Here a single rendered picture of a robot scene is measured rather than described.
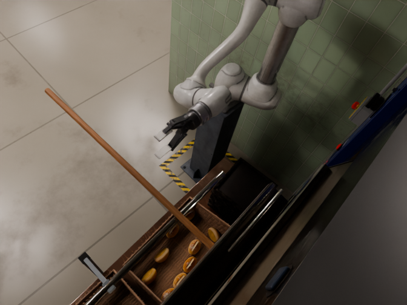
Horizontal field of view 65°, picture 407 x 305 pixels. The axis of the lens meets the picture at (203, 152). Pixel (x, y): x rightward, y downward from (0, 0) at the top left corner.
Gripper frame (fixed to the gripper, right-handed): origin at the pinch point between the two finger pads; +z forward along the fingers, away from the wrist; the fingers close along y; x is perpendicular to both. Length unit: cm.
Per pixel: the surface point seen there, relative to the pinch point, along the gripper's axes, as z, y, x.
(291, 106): -114, 60, -13
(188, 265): 8, 85, -33
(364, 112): -79, -1, -51
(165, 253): 13, 84, -19
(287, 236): 6, -29, -55
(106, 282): 45, 32, -18
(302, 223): 2, -31, -55
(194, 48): -114, 73, 79
